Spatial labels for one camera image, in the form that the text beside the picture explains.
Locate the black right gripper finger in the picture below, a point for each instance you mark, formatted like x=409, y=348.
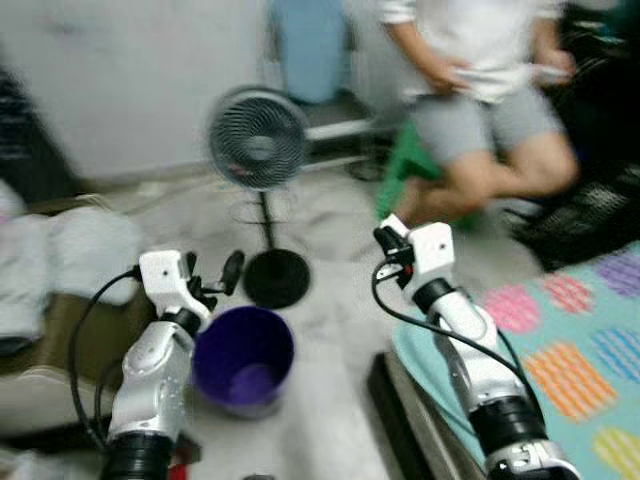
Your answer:
x=387, y=245

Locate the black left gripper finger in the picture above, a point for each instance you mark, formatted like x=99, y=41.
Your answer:
x=234, y=270
x=191, y=266

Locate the white handheld controller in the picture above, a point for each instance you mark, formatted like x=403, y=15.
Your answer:
x=552, y=73

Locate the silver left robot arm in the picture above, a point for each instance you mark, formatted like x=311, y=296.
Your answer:
x=150, y=390

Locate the person's right hand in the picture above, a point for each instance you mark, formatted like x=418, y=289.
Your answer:
x=445, y=77

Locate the person's left hand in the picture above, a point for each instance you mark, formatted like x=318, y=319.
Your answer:
x=565, y=58

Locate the purple plastic bin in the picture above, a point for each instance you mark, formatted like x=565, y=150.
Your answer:
x=240, y=350

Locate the green plastic stool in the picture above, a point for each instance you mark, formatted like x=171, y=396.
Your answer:
x=400, y=170

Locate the white cloth pile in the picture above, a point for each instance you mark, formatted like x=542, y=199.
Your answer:
x=70, y=260

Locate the teal blanket with colourful shapes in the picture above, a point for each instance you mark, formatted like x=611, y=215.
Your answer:
x=560, y=340

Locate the black patterned bag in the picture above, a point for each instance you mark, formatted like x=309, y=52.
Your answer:
x=590, y=215

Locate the light blue chair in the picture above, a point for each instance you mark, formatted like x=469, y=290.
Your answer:
x=310, y=50

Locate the person white shirt grey shorts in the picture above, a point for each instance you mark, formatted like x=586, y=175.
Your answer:
x=470, y=40

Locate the large black furniture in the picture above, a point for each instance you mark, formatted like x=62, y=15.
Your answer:
x=610, y=90

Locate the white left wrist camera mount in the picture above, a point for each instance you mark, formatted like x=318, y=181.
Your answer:
x=165, y=275

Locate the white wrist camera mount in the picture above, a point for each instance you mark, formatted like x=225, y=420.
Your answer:
x=432, y=250
x=165, y=275

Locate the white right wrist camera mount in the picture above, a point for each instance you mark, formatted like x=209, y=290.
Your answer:
x=432, y=250

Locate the dark bed frame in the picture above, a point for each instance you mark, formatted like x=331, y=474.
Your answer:
x=400, y=420

